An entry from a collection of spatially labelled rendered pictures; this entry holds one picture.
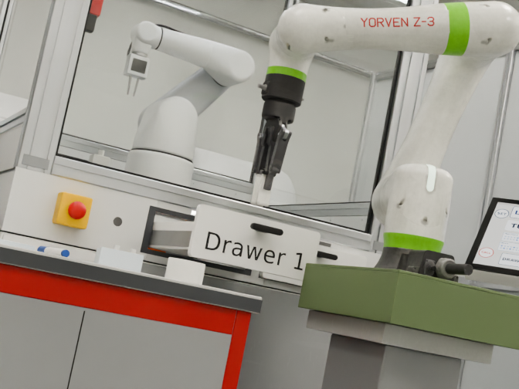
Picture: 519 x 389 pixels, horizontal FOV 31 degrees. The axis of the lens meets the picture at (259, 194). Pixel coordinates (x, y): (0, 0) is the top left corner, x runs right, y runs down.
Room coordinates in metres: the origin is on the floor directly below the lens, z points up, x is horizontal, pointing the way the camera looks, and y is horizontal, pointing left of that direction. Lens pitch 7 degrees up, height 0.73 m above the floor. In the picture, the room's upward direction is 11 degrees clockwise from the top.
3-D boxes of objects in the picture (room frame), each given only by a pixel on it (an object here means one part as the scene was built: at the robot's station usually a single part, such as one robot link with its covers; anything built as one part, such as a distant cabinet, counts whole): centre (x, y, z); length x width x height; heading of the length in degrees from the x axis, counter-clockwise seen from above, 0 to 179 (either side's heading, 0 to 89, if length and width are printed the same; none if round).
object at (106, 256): (1.88, 0.25, 0.78); 0.12 x 0.08 x 0.04; 13
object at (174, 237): (2.17, 0.07, 0.86); 0.40 x 0.26 x 0.06; 24
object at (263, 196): (2.07, -0.01, 1.00); 0.03 x 0.01 x 0.07; 115
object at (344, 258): (2.38, -0.17, 0.87); 0.29 x 0.02 x 0.11; 114
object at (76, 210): (2.07, 0.39, 0.88); 0.04 x 0.03 x 0.04; 114
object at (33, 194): (2.71, 0.28, 0.87); 1.02 x 0.95 x 0.14; 114
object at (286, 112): (2.08, -0.01, 1.16); 0.08 x 0.07 x 0.09; 25
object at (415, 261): (1.93, -0.36, 0.89); 0.26 x 0.15 x 0.06; 24
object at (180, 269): (1.73, 0.11, 0.78); 0.07 x 0.07 x 0.04
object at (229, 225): (1.98, -0.01, 0.87); 0.29 x 0.02 x 0.11; 114
